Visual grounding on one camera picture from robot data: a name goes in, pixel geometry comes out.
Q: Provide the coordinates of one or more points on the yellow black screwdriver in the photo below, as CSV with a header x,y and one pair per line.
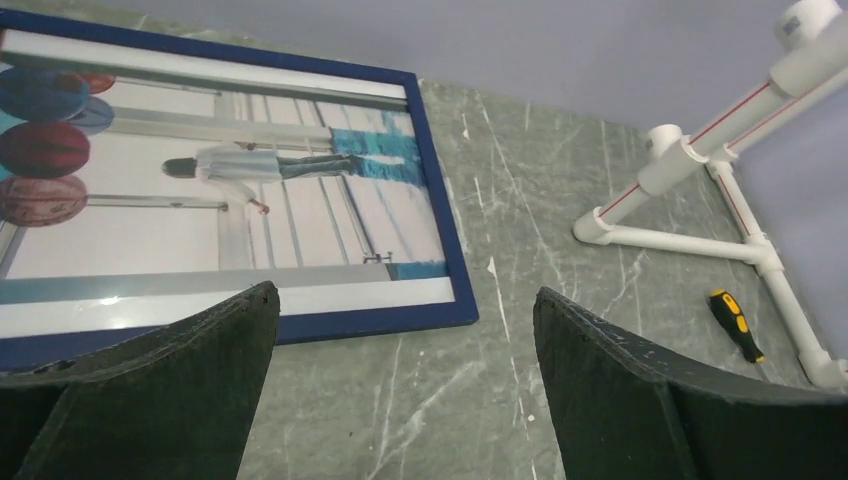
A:
x,y
730,316

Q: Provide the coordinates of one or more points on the blue photo frame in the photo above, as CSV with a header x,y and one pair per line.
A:
x,y
146,177

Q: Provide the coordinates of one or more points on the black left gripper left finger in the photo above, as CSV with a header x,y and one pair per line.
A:
x,y
177,402

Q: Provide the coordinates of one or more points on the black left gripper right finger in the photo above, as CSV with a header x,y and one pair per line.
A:
x,y
624,407

